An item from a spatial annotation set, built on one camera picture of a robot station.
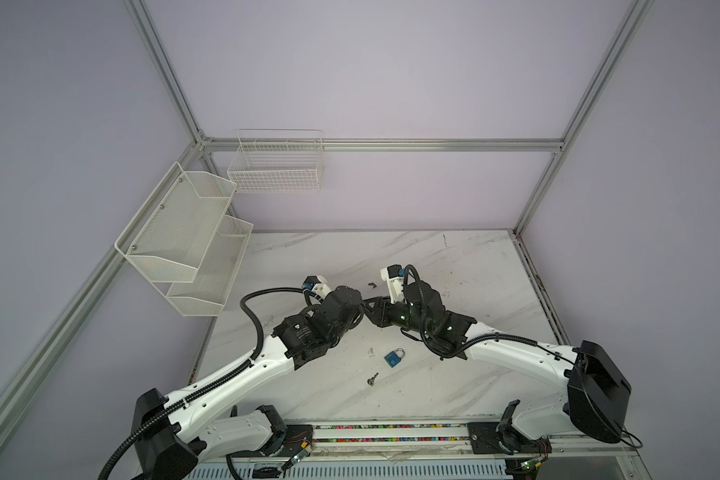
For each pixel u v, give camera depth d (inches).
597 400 16.6
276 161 37.6
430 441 29.5
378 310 28.1
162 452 14.4
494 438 28.8
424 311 22.2
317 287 26.0
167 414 15.4
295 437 29.2
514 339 19.9
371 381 32.9
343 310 20.8
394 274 27.1
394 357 34.1
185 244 34.0
